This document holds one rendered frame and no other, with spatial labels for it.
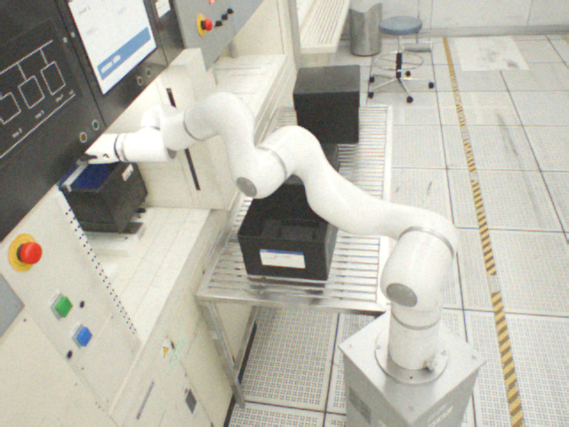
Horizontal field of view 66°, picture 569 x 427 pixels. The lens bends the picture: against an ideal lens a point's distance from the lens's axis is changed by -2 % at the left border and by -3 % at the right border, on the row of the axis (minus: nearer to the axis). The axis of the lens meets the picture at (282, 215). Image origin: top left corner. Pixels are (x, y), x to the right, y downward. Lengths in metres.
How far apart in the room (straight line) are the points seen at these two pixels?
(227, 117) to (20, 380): 0.64
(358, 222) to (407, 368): 0.45
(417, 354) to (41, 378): 0.83
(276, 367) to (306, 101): 1.20
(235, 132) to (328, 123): 1.08
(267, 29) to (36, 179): 2.10
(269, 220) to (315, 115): 0.57
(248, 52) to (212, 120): 1.88
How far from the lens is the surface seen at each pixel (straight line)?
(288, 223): 1.63
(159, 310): 1.35
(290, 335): 2.26
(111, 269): 1.48
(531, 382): 2.24
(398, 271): 0.91
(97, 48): 1.08
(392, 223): 1.00
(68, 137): 0.98
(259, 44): 2.85
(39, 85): 0.93
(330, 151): 1.84
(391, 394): 1.23
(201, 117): 1.06
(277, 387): 2.12
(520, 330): 2.38
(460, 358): 1.31
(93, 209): 1.47
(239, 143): 0.98
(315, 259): 1.38
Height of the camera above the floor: 1.84
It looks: 40 degrees down
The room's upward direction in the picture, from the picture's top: 9 degrees counter-clockwise
